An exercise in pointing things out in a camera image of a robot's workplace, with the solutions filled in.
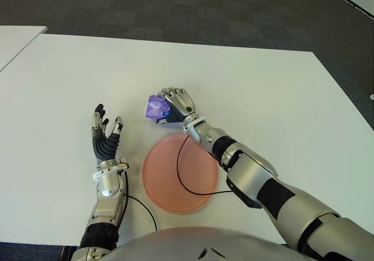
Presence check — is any purple tissue paper pack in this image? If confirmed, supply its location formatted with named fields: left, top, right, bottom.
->
left=145, top=93, right=172, bottom=121

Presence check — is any white side table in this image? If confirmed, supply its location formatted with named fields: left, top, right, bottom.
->
left=0, top=25, right=48, bottom=72

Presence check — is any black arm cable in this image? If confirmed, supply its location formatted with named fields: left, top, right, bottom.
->
left=176, top=135, right=234, bottom=196
left=115, top=164, right=158, bottom=232

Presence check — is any silver robot torso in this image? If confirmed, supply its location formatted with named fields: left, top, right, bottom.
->
left=102, top=226, right=299, bottom=261

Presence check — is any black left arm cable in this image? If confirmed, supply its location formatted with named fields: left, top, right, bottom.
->
left=115, top=164, right=158, bottom=232

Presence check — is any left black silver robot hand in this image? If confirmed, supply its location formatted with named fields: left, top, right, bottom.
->
left=92, top=103, right=124, bottom=165

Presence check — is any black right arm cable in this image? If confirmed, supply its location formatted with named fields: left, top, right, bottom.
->
left=176, top=135, right=234, bottom=196

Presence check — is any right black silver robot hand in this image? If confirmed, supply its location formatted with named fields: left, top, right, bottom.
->
left=154, top=87, right=196, bottom=125

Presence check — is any pink round plate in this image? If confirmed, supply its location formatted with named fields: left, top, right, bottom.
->
left=141, top=134, right=220, bottom=214

